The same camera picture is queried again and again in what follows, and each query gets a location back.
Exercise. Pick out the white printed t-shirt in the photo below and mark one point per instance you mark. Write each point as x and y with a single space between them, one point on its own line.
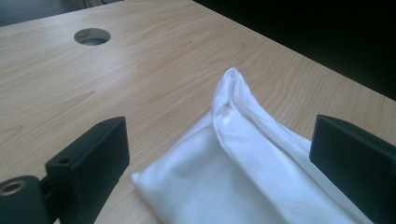
236 174

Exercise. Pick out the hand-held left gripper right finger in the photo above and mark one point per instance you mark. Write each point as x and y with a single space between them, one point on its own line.
358 165

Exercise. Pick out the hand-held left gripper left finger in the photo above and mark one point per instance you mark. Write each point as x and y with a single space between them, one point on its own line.
90 168

